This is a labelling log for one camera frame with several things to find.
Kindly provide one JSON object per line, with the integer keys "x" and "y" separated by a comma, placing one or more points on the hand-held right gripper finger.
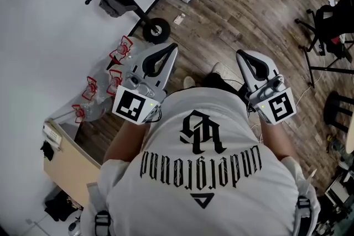
{"x": 247, "y": 76}
{"x": 269, "y": 67}

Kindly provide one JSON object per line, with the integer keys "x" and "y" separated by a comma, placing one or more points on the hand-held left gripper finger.
{"x": 169, "y": 70}
{"x": 139, "y": 56}

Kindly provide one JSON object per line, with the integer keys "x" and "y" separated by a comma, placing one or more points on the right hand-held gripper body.
{"x": 280, "y": 109}

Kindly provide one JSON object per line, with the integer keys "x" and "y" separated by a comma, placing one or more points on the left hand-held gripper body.
{"x": 128, "y": 106}

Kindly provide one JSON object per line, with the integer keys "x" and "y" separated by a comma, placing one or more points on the person's right forearm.
{"x": 278, "y": 141}

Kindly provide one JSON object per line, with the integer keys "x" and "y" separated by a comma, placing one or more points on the person's left forearm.
{"x": 125, "y": 141}

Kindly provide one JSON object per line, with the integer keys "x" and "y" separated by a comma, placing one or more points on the person's left white shoe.
{"x": 189, "y": 82}

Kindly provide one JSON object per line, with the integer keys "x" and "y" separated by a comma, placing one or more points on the person's white shoe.
{"x": 217, "y": 68}
{"x": 189, "y": 82}

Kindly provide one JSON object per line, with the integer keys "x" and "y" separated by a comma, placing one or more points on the black trousers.
{"x": 218, "y": 83}

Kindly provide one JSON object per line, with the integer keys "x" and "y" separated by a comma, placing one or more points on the person's right white shoe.
{"x": 217, "y": 68}

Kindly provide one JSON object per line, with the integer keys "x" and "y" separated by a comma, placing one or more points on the small white box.
{"x": 179, "y": 19}

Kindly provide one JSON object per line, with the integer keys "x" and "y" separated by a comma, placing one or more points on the black stool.
{"x": 334, "y": 110}

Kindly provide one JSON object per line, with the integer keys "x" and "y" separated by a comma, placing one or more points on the black tripod stand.
{"x": 332, "y": 69}
{"x": 332, "y": 25}

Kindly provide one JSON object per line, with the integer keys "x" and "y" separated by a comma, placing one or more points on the white telephone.
{"x": 52, "y": 135}

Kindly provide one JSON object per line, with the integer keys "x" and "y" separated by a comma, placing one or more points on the beige wooden cabinet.
{"x": 69, "y": 168}

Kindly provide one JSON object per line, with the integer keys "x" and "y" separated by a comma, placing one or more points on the small black cloth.
{"x": 47, "y": 150}

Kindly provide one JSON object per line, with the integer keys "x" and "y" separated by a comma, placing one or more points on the white equipment box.
{"x": 338, "y": 189}

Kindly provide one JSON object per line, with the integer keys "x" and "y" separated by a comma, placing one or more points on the white printed T-shirt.
{"x": 166, "y": 201}

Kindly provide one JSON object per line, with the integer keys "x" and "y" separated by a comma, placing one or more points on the black bag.
{"x": 62, "y": 205}

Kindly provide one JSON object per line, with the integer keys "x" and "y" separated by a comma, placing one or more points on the white round device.
{"x": 74, "y": 228}

